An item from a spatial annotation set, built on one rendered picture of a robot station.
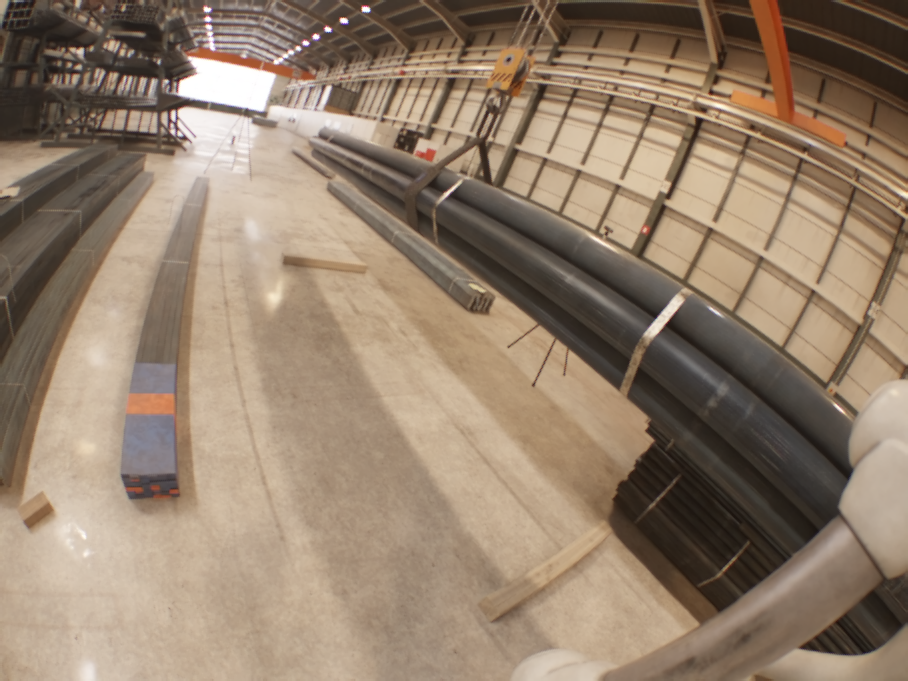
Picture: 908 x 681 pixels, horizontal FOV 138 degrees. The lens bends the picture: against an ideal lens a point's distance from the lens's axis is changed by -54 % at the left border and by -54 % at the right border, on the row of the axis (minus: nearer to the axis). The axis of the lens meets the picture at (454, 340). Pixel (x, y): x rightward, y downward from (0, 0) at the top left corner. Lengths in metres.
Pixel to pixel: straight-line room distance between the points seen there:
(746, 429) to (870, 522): 0.75
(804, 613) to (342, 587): 1.47
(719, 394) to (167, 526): 1.97
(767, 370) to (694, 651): 0.86
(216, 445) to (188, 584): 0.73
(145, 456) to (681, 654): 1.72
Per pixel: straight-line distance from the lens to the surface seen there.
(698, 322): 1.23
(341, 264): 4.26
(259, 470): 1.87
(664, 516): 2.49
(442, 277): 4.81
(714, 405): 1.14
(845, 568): 0.46
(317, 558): 1.65
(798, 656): 0.68
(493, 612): 1.71
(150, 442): 1.77
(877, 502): 0.44
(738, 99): 10.60
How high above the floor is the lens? 1.47
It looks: 24 degrees down
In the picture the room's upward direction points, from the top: 24 degrees clockwise
